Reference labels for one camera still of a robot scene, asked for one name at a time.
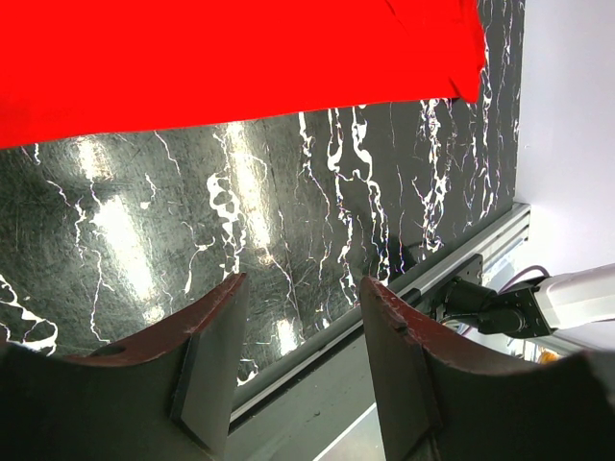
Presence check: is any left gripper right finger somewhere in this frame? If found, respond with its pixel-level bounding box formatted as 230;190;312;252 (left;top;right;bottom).
360;278;614;460

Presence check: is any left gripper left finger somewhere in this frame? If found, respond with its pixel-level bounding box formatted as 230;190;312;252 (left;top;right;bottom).
1;274;249;460

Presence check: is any red t shirt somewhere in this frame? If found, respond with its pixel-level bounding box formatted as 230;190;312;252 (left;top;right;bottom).
1;1;486;148

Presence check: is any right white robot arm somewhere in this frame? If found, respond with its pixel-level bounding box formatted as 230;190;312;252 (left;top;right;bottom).
439;264;614;339

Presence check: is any front aluminium rail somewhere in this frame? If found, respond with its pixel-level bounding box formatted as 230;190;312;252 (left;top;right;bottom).
231;204;530;422

